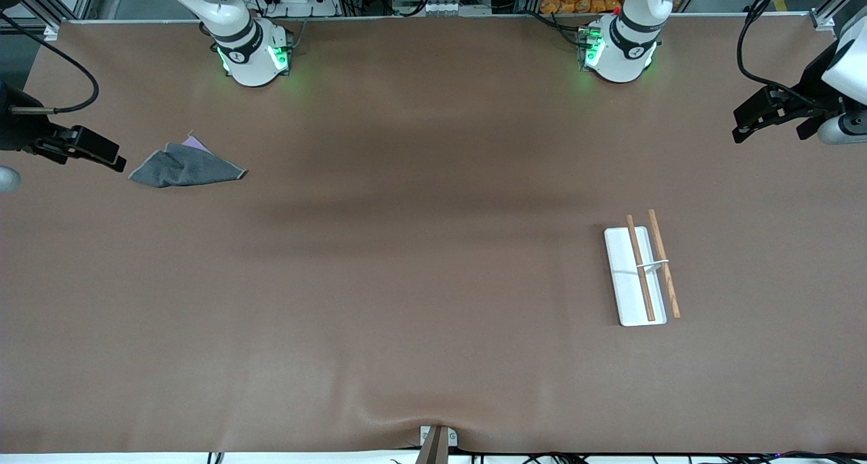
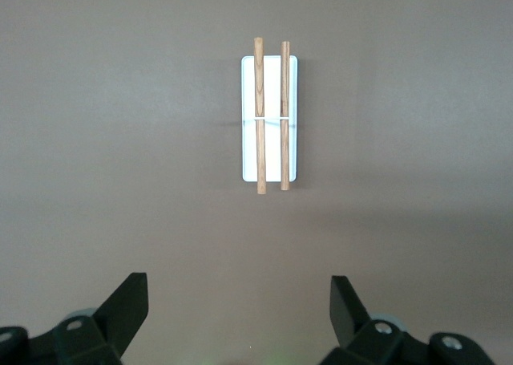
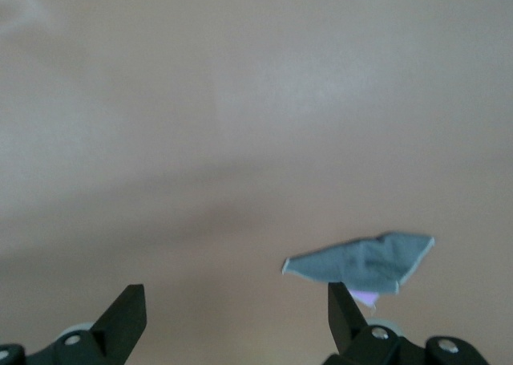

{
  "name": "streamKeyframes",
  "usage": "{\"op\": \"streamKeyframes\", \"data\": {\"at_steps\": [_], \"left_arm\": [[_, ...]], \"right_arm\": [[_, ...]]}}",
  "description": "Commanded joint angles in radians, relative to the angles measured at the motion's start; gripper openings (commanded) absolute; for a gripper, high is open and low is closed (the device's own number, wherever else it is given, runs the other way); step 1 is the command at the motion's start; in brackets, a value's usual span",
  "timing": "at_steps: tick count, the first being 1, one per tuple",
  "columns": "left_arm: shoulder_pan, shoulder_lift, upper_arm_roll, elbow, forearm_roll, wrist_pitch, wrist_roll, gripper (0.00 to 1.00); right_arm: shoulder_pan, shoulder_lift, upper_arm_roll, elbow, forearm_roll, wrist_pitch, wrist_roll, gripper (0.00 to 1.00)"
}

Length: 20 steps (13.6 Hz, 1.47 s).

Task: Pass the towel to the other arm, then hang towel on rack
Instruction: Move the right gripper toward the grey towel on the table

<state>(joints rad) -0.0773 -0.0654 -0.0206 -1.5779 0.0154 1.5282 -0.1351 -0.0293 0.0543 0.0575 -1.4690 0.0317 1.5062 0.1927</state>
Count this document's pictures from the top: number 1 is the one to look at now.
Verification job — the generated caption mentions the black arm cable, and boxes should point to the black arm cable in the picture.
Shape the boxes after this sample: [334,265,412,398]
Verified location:
[0,14,100,115]
[736,0,842,110]

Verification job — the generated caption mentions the aluminium frame profile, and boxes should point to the aluminium frame profile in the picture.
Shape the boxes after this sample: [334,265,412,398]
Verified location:
[17,0,102,39]
[809,0,867,31]

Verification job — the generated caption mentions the white terminal block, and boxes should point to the white terminal block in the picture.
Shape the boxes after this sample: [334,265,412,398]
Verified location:
[393,0,492,16]

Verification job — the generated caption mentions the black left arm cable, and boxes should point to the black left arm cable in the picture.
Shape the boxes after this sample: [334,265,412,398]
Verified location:
[736,0,842,110]

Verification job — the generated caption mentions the brown camera stand pole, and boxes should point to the brown camera stand pole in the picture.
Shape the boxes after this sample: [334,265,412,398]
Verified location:
[414,427,450,464]

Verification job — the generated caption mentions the white towel rack base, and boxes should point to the white towel rack base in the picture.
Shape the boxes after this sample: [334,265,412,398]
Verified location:
[604,227,671,327]

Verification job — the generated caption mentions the small metal table bracket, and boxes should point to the small metal table bracket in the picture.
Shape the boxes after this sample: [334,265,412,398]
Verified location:
[419,425,459,448]

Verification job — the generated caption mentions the wooden rack rod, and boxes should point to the wooden rack rod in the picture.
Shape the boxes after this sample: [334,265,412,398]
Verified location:
[626,215,656,322]
[648,209,681,318]

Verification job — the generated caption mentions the grey and purple towel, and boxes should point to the grey and purple towel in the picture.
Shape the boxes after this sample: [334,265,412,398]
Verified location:
[128,133,248,188]

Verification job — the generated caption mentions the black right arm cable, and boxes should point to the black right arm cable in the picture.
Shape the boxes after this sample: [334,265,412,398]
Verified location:
[0,14,100,115]

